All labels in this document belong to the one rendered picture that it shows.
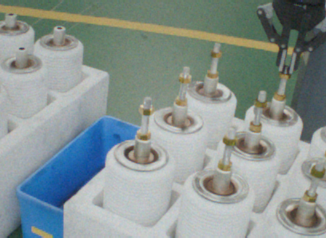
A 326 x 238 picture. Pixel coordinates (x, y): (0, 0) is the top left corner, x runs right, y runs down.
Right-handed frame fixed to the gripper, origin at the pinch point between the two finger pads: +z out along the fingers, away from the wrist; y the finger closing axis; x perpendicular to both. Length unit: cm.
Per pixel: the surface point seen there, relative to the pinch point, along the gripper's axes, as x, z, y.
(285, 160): -3.3, 15.9, 3.3
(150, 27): 87, 35, -44
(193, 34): 88, 35, -31
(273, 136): -4.6, 11.3, 0.5
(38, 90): -4.8, 13.2, -39.8
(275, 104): -1.0, 7.6, -0.5
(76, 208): -27.0, 17.0, -23.3
